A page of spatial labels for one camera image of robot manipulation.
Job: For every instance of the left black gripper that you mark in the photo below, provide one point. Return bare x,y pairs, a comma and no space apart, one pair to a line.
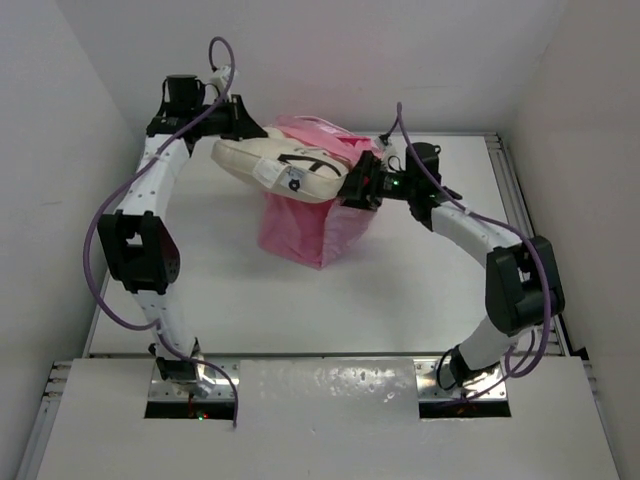
242,125

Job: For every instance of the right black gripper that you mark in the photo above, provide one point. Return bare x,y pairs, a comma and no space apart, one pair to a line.
359,196

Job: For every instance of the pink satin pillowcase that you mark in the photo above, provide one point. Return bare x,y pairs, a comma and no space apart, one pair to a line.
315,235

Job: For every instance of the cream pillow with bear print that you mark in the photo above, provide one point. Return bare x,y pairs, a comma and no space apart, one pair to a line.
283,166

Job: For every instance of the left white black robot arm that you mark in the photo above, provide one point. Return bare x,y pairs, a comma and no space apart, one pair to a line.
139,249

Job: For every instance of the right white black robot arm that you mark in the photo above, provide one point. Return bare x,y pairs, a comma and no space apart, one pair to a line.
523,288

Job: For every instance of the white foam front board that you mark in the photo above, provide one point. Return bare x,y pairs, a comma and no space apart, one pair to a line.
325,419

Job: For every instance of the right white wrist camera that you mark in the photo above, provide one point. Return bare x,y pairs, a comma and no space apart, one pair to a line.
388,152

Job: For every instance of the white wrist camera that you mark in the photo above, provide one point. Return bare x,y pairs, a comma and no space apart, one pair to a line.
388,152
222,77

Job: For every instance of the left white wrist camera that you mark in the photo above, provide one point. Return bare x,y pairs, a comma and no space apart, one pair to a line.
222,77

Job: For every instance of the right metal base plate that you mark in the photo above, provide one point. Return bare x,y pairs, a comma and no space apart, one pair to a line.
487,386

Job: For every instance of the metal base plate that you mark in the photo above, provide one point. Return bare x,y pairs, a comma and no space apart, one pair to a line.
213,387
487,386

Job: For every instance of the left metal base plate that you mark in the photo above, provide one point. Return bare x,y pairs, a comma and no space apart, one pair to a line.
213,387

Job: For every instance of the left aluminium frame rail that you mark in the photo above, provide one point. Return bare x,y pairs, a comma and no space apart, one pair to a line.
43,424

